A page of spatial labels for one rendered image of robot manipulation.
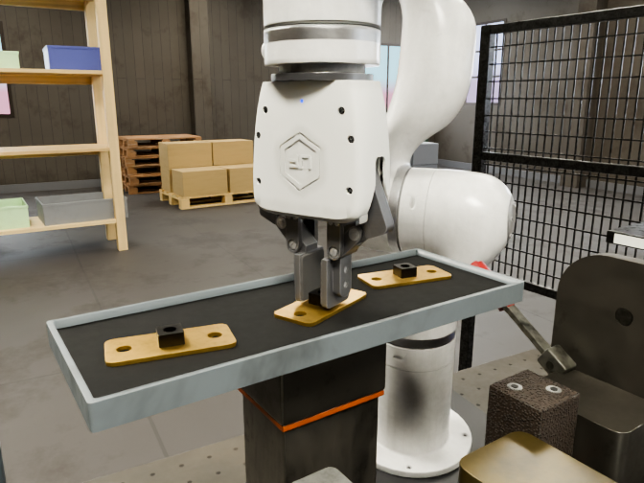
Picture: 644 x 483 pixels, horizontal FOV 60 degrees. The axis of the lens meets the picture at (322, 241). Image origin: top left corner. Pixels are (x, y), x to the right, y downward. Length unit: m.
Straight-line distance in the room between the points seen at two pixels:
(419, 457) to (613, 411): 0.42
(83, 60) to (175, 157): 2.64
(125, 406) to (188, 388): 0.04
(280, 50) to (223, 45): 9.48
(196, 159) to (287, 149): 7.19
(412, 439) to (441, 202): 0.35
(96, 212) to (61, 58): 1.29
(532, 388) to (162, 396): 0.29
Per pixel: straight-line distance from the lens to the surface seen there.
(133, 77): 9.46
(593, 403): 0.53
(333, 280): 0.43
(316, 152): 0.40
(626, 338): 0.56
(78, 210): 5.27
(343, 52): 0.39
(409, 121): 0.75
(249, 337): 0.40
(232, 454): 1.09
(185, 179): 7.12
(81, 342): 0.42
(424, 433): 0.87
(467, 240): 0.71
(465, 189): 0.72
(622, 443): 0.50
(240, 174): 7.40
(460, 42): 0.77
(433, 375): 0.82
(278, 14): 0.40
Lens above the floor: 1.32
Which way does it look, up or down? 14 degrees down
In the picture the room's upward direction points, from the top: straight up
